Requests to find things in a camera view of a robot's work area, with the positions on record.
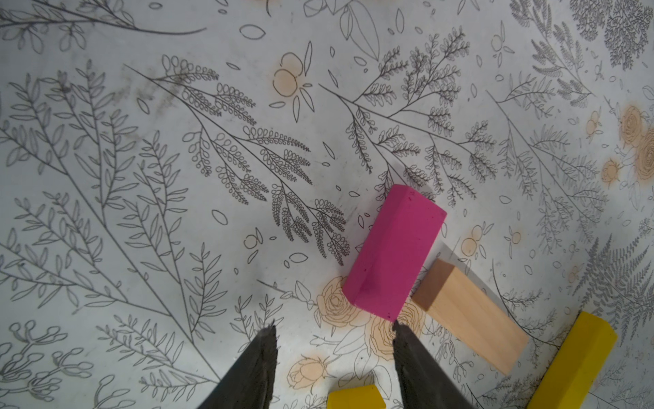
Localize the natural wood building block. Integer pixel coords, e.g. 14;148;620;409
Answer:
412;259;528;376

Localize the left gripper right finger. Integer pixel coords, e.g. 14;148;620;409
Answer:
393;321;473;409

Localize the yellow building block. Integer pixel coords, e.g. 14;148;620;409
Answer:
527;311;618;409
326;384;387;409

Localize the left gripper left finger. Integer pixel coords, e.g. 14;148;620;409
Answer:
199;324;278;409

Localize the magenta building block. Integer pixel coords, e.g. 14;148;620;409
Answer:
342;185;447;322

